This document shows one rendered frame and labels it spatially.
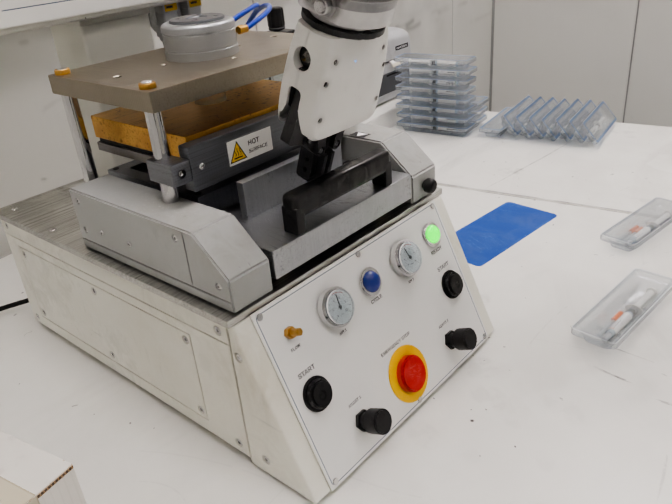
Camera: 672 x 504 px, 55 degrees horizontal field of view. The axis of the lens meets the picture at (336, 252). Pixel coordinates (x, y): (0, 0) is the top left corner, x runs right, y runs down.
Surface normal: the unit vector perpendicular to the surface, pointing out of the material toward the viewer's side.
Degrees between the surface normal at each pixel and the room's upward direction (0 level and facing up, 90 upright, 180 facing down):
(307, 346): 65
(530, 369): 0
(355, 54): 106
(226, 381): 90
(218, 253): 41
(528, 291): 0
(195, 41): 90
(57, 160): 90
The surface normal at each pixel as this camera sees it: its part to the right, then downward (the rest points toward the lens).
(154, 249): -0.65, 0.40
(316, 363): 0.66, -0.15
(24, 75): 0.84, 0.19
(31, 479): -0.11, -0.88
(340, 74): 0.69, 0.54
